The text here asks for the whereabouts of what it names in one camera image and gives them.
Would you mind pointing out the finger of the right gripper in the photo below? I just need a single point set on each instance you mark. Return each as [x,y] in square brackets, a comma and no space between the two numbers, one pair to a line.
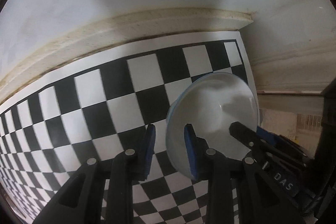
[247,137]
[262,133]

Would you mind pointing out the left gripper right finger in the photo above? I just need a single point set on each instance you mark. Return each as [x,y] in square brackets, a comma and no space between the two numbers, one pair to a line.
[239,191]

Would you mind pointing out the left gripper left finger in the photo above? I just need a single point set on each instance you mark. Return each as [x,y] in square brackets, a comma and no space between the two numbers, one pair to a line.
[101,191]

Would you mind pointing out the black white checkered mat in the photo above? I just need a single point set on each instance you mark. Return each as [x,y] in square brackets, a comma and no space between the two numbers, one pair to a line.
[99,106]

